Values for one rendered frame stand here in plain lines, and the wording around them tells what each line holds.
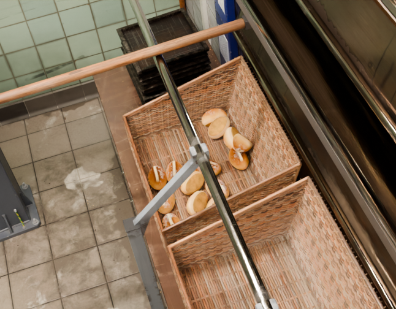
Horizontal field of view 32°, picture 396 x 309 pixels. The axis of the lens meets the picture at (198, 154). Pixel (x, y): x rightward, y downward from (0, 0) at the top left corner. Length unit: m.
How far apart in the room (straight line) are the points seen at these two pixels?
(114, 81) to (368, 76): 1.57
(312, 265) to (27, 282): 1.38
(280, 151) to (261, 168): 0.19
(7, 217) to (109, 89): 0.77
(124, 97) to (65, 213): 0.70
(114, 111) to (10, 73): 0.92
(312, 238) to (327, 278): 0.13
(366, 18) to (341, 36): 0.10
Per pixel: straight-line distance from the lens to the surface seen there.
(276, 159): 2.28
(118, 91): 2.82
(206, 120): 2.55
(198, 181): 2.38
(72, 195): 3.27
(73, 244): 3.10
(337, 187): 1.92
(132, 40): 2.69
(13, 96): 2.01
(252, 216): 2.13
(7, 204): 3.11
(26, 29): 3.38
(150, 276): 2.11
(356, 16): 1.52
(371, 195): 1.33
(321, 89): 1.55
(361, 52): 1.50
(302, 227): 2.17
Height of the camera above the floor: 2.49
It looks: 49 degrees down
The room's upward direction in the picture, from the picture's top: 9 degrees counter-clockwise
